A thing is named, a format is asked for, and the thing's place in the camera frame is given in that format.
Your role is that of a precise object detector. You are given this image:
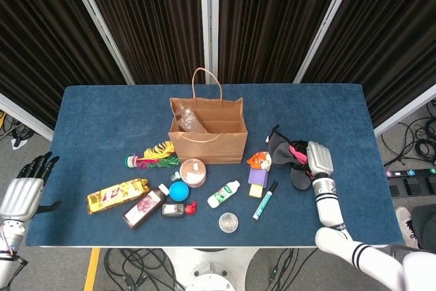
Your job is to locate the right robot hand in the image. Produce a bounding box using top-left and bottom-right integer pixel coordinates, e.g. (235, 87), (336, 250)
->
(289, 140), (334, 178)

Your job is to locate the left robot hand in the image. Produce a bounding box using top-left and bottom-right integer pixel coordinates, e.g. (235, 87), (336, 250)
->
(0, 151), (62, 222)

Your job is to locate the pink and black cloth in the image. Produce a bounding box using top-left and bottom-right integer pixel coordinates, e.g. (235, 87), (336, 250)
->
(265, 124), (314, 192)

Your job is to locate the orange snack bag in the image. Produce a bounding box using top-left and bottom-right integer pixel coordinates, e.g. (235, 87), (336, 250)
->
(246, 151), (273, 171)

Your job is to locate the yellow snack package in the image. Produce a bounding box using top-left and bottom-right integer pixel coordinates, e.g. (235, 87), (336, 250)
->
(87, 178), (151, 215)

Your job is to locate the clear plastic bag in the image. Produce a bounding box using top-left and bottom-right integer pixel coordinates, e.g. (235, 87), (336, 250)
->
(174, 103), (208, 134)

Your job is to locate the brown paper bag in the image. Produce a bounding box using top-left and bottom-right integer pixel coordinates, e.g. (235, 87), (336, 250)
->
(168, 67), (249, 166)

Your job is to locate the purple cube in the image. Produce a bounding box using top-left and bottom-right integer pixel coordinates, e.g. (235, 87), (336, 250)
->
(247, 167), (270, 188)

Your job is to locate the green marker pen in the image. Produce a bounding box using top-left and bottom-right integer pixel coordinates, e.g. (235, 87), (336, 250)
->
(252, 181), (279, 221)

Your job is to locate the white green plastic bottle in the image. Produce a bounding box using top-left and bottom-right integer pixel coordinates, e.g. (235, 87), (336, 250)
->
(206, 179), (241, 209)

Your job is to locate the white sneaker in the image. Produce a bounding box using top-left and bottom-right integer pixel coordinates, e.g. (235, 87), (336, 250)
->
(394, 206), (420, 249)

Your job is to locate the blue table mat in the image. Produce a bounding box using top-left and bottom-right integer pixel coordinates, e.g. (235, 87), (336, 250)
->
(25, 83), (405, 247)

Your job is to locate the brown floral label bottle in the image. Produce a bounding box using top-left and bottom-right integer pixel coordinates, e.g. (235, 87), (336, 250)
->
(122, 183), (170, 230)

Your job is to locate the round pink jar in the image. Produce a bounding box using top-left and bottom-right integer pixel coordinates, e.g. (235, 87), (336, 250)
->
(179, 157), (207, 188)

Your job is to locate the colourful feather shuttlecock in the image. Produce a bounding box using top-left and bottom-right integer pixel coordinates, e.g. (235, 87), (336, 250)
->
(124, 140), (181, 170)

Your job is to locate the blue ball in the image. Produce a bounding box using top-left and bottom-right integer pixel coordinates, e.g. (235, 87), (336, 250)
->
(169, 181), (189, 202)

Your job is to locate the black pleated curtain panel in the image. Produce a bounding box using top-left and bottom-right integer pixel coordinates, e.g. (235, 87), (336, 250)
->
(301, 0), (436, 128)
(0, 0), (127, 130)
(217, 0), (348, 84)
(77, 0), (205, 86)

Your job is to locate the small dark red-capped bottle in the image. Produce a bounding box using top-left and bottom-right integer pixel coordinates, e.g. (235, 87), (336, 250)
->
(161, 200), (198, 219)

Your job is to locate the black floor cable bundle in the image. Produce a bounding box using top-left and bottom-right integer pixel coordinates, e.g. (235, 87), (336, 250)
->
(380, 99), (436, 166)
(103, 248), (185, 291)
(0, 110), (33, 142)
(264, 248), (300, 291)

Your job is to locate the white partition base rail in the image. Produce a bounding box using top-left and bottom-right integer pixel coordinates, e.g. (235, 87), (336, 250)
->
(0, 92), (55, 141)
(373, 83), (436, 137)

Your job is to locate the white partition frame post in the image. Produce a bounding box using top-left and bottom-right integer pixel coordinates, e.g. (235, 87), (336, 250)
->
(63, 0), (136, 86)
(293, 0), (362, 84)
(199, 0), (221, 84)

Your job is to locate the white table pedestal base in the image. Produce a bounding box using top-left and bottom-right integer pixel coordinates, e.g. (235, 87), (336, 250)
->
(163, 247), (258, 291)

